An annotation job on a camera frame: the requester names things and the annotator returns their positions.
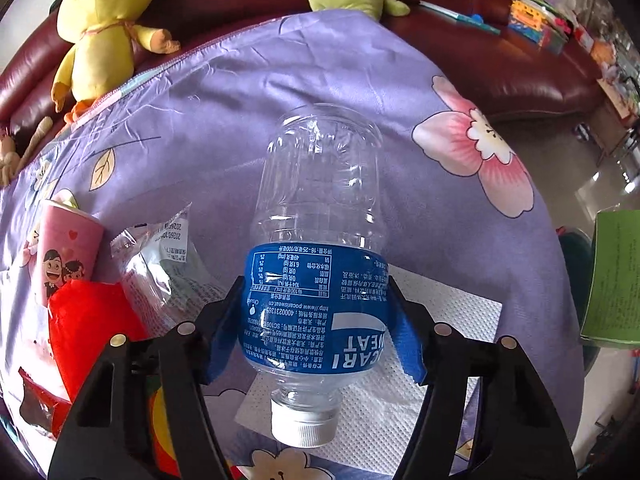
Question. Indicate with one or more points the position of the red dark snack packet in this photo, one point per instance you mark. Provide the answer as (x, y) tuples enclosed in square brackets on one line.
[(40, 405)]

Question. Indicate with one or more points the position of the dark red leather sofa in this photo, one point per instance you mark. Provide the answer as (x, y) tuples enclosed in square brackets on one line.
[(500, 70)]

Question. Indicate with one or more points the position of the pink cartoon paper cup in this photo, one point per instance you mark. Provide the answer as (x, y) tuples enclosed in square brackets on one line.
[(65, 250)]

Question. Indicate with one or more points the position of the beige rabbit plush toy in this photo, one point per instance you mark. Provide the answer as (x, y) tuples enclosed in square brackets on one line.
[(12, 155)]

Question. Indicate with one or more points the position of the green paper sheet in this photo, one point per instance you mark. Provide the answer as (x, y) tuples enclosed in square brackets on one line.
[(615, 280)]

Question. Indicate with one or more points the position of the white paper napkin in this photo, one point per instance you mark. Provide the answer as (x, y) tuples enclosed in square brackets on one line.
[(450, 320)]

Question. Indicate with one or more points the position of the red plastic packet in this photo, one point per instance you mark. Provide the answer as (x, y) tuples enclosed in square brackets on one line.
[(85, 320)]

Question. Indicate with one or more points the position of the cluttered shelf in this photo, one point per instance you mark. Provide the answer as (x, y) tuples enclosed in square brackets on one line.
[(620, 70)]

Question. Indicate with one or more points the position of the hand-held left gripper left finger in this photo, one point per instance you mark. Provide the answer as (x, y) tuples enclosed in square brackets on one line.
[(225, 330)]

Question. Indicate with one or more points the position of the clear green printed wrapper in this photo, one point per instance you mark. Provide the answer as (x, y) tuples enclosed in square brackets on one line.
[(160, 270)]

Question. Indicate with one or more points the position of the colourful toy box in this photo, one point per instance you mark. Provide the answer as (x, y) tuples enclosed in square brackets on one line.
[(537, 25)]

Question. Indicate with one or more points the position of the clear bottle with blue label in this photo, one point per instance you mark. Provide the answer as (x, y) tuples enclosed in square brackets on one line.
[(315, 200)]

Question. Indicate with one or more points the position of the yellow duck plush toy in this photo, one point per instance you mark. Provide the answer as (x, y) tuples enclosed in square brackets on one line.
[(100, 35)]

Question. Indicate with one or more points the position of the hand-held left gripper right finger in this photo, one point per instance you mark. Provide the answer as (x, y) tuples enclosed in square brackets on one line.
[(405, 330)]

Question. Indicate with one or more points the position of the purple floral blanket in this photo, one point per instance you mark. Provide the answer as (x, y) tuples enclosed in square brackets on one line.
[(225, 110)]

